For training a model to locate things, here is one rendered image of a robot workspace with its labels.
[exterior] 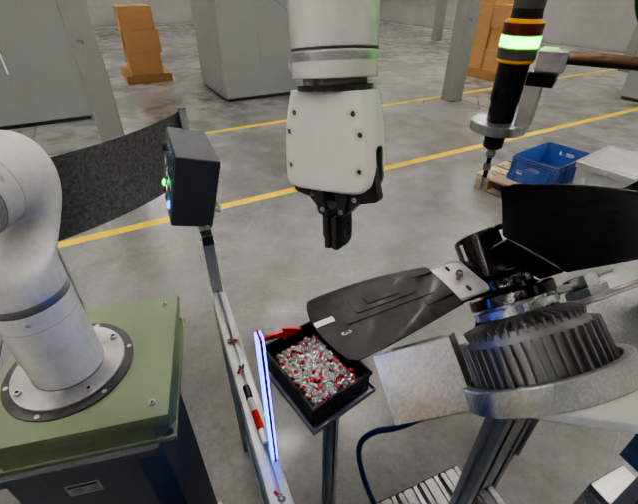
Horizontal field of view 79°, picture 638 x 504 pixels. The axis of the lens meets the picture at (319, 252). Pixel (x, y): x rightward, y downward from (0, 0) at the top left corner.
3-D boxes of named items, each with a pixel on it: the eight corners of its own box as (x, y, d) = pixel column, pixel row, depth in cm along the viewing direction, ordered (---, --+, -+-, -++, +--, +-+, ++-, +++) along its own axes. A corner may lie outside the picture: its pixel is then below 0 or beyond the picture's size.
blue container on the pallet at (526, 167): (584, 177, 350) (594, 153, 338) (548, 194, 322) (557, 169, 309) (540, 163, 377) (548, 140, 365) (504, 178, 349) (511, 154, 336)
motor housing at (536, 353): (546, 368, 79) (521, 306, 82) (668, 367, 58) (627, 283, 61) (454, 407, 72) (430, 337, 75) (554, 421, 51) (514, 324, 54)
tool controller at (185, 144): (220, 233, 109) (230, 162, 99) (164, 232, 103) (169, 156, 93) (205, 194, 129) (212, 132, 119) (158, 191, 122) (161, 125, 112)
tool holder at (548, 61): (545, 129, 52) (573, 47, 46) (537, 145, 47) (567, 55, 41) (476, 119, 56) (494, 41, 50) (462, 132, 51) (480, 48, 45)
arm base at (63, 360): (-13, 417, 65) (-80, 343, 54) (44, 332, 80) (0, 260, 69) (104, 410, 66) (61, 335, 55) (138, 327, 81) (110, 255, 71)
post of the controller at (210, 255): (223, 291, 113) (212, 234, 102) (212, 294, 112) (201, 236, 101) (221, 285, 116) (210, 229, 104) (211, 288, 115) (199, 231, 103)
